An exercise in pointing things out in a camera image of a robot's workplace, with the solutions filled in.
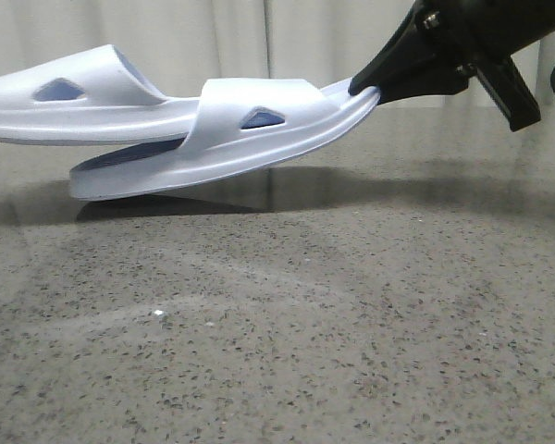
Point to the beige pleated curtain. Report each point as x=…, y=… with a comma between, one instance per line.
x=178, y=45

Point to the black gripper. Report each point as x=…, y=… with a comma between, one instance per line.
x=441, y=45

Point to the light blue slipper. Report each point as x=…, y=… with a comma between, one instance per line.
x=240, y=125
x=94, y=97

